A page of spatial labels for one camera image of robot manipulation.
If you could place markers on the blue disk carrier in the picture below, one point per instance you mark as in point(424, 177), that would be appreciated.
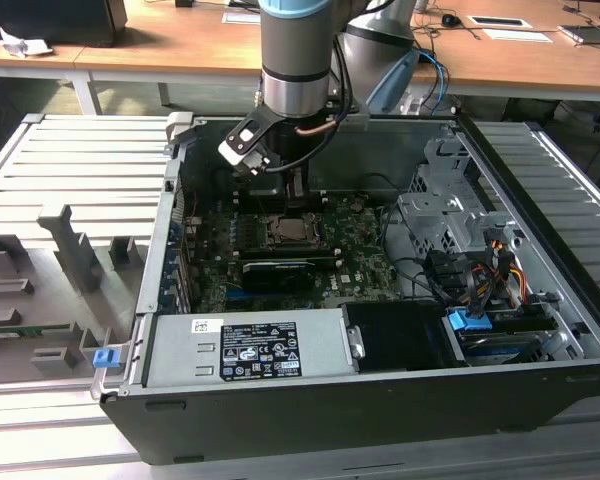
point(467, 320)

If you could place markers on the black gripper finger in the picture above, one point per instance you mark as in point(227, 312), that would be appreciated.
point(297, 185)

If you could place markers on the black open PC case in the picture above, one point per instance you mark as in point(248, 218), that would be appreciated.
point(330, 425)

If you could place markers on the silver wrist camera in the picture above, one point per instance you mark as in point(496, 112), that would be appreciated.
point(230, 150)

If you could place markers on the white paper sheet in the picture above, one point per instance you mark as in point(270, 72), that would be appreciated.
point(517, 36)
point(240, 18)

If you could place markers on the blue expansion slot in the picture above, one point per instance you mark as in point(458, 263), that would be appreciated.
point(240, 293)

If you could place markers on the green RAM stick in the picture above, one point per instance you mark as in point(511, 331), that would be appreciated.
point(25, 330)
point(290, 258)

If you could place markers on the black graphics card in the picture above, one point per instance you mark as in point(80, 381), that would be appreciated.
point(280, 275)

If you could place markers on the small blue plastic clip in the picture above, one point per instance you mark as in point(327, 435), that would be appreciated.
point(107, 359)

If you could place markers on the metal disk bay cage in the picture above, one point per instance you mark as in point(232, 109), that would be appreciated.
point(430, 210)

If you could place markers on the grey case latch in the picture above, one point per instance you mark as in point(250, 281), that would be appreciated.
point(180, 127)

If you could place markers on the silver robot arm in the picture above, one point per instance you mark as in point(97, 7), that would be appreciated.
point(292, 45)

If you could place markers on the crumpled white paper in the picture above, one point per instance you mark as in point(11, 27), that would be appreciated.
point(20, 46)

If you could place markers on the large black box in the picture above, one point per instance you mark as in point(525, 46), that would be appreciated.
point(55, 20)

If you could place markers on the black connector block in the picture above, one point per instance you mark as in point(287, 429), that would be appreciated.
point(445, 270)

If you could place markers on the grey parts rack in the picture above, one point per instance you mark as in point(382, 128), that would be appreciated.
point(70, 250)

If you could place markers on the black computer mouse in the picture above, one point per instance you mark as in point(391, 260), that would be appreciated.
point(450, 20)

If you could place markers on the black plastic shroud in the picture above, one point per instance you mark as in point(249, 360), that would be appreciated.
point(395, 335)

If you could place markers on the green motherboard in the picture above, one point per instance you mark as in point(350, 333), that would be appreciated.
point(360, 280)

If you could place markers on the white framed desk grommet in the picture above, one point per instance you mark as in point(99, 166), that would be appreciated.
point(500, 21)

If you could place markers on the grey power supply unit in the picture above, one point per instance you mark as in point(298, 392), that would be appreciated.
point(180, 350)

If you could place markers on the silver hard disk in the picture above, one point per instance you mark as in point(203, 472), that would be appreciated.
point(500, 345)

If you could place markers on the grey laptop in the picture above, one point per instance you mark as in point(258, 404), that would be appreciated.
point(587, 34)

